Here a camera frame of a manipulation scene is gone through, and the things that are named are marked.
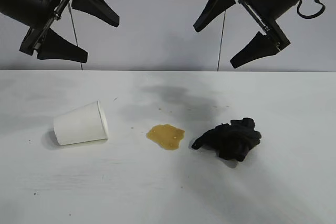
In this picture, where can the white paper cup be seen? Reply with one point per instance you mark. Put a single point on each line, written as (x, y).
(78, 124)

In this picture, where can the black cloth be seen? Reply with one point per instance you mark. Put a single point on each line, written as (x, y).
(231, 140)

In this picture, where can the brown liquid spill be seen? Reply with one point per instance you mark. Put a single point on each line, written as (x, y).
(165, 136)

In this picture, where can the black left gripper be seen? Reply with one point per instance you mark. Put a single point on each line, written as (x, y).
(39, 1)

